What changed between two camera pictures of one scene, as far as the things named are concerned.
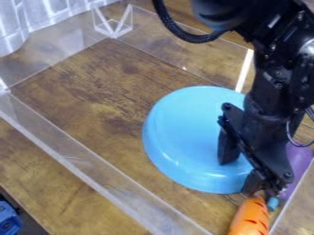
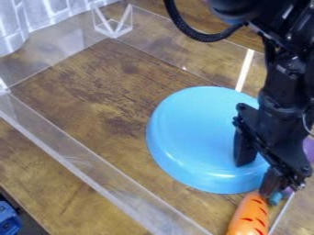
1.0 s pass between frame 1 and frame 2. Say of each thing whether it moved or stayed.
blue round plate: stayed
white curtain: stayed
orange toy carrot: stayed
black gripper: moved
